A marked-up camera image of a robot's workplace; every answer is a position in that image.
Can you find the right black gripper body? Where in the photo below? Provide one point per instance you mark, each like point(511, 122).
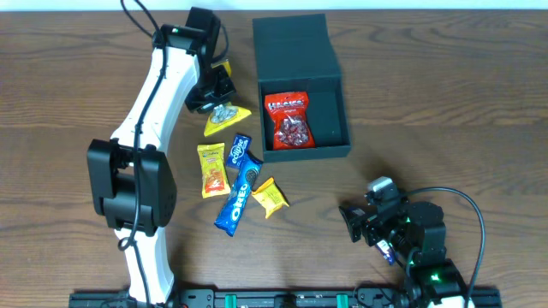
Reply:
point(377, 232)

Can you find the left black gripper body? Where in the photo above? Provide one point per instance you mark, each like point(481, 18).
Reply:
point(210, 101)

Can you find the dark blue chocolate bar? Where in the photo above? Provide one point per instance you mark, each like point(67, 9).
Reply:
point(386, 251)

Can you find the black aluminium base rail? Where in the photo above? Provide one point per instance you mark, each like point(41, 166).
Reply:
point(208, 298)

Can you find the blue Oreo cookie pack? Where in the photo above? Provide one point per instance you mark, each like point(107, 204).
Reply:
point(232, 211)

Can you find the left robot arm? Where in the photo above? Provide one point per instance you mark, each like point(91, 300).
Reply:
point(131, 181)

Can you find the blue Eclipse mint box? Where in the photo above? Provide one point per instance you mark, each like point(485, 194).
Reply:
point(237, 151)

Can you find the dark green open box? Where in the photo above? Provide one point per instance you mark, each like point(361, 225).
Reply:
point(294, 54)

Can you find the yellow orange snack packet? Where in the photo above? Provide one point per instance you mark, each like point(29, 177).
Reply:
point(214, 178)

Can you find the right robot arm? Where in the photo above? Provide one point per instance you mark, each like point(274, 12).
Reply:
point(412, 234)

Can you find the small yellow cracker packet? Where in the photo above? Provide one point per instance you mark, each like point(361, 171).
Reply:
point(270, 197)

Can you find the yellow Hacks candy bag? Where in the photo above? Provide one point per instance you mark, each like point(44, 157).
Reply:
point(223, 116)

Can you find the red Hacks candy bag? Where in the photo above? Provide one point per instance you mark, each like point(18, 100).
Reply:
point(288, 111)

